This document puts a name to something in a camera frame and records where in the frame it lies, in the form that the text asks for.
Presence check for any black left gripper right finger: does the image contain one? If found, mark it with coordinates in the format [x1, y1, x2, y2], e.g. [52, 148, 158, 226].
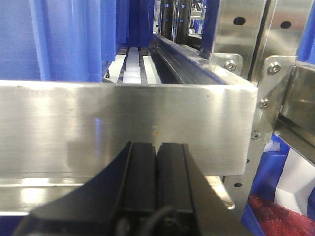
[147, 143, 249, 236]

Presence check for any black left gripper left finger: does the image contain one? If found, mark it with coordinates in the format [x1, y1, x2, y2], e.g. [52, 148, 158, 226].
[13, 142, 156, 236]

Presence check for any stainless steel shelf upright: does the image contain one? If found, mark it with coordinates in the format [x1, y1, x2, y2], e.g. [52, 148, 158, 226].
[214, 0, 313, 218]

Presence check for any lower blue bin with contents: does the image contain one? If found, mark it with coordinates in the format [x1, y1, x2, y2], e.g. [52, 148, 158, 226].
[242, 135, 315, 236]

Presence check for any white roller track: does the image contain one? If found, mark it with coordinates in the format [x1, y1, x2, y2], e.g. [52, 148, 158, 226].
[102, 47, 161, 84]

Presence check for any large blue plastic bin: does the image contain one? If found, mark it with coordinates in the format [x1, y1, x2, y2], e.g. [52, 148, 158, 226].
[0, 0, 116, 82]

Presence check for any stainless steel shelf front rail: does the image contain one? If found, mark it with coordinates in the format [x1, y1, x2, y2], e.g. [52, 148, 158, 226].
[0, 81, 257, 216]

